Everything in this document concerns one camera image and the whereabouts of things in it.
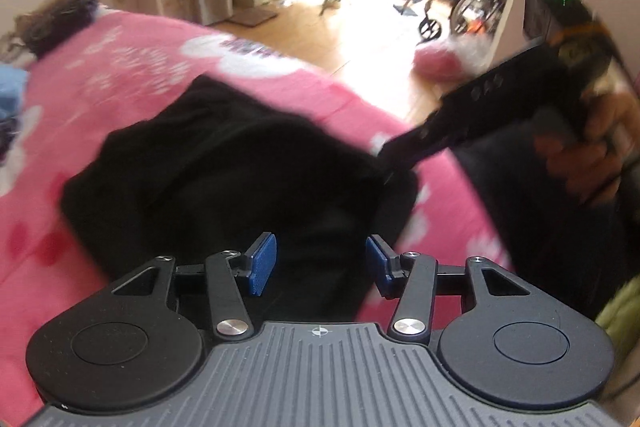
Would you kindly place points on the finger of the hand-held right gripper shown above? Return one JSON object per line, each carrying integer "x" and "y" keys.
{"x": 410, "y": 147}

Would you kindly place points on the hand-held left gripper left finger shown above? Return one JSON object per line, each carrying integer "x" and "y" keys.
{"x": 262, "y": 264}

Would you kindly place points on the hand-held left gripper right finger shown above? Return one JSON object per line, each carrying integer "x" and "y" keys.
{"x": 377, "y": 264}

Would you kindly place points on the black T-shirt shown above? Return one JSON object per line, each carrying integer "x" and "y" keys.
{"x": 225, "y": 167}

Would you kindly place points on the stack of folded clothes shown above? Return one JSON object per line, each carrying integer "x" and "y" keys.
{"x": 60, "y": 17}

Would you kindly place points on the person's right hand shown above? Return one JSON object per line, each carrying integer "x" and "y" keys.
{"x": 585, "y": 167}

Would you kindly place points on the white plastic bag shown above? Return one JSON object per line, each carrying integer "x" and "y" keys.
{"x": 475, "y": 49}

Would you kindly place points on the pink bag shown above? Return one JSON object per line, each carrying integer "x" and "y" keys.
{"x": 437, "y": 62}

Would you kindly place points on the metal bowl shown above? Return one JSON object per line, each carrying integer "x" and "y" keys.
{"x": 332, "y": 3}

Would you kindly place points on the brown floor mat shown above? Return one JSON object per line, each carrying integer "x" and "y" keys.
{"x": 254, "y": 17}

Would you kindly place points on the pink floral blanket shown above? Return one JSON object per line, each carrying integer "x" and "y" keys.
{"x": 125, "y": 72}

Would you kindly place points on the yellow-green cloth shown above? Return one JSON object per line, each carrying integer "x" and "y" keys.
{"x": 620, "y": 317}

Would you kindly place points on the light blue garment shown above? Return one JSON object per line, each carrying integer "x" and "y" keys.
{"x": 12, "y": 92}

